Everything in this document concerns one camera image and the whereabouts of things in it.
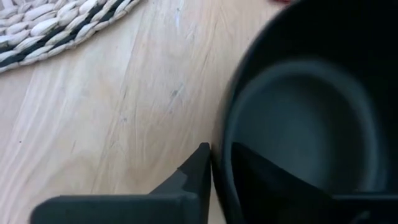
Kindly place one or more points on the black bowl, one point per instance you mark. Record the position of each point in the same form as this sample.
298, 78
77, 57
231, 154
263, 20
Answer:
311, 124

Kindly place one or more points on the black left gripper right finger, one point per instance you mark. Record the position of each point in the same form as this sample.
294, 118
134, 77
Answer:
273, 199

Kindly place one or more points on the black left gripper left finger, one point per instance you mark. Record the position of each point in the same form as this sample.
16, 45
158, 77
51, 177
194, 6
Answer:
174, 208

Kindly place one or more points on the round woven placemat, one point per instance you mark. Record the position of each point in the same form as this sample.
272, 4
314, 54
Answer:
46, 25

